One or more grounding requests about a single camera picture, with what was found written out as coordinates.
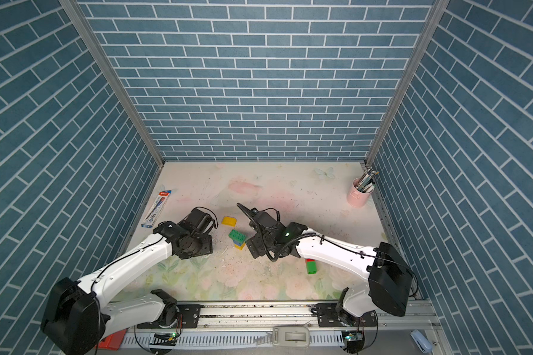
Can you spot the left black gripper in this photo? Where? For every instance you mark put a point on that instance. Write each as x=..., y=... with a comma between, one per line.
x=207, y=249

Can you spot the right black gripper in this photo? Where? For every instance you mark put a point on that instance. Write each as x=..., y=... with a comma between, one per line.
x=255, y=242

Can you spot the green long lego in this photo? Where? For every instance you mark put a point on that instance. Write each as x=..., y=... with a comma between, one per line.
x=237, y=237

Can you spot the yellow square lego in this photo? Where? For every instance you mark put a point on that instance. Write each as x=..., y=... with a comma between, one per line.
x=240, y=245

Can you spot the green small square lego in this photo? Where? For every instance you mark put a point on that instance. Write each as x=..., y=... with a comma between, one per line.
x=311, y=268

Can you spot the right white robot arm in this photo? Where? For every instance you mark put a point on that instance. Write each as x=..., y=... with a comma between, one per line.
x=384, y=278

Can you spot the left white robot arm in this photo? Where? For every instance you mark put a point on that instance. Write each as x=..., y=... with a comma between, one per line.
x=80, y=313

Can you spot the yellow curved lego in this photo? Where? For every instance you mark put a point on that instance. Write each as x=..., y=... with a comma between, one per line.
x=229, y=221

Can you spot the pen package box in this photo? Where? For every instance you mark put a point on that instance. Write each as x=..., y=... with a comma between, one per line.
x=155, y=210

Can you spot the pink pen cup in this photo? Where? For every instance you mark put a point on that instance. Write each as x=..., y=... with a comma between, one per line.
x=356, y=198

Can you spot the pens in cup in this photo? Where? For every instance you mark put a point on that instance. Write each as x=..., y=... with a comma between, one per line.
x=366, y=183

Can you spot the light blue object corner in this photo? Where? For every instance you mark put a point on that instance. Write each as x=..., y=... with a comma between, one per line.
x=423, y=344

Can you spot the grey clamp handle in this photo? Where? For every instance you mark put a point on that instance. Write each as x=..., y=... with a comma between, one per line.
x=286, y=336

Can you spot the red tool on rail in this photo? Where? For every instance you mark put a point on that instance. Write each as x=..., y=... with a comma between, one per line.
x=112, y=342

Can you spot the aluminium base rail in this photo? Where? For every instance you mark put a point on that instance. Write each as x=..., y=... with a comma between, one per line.
x=236, y=325

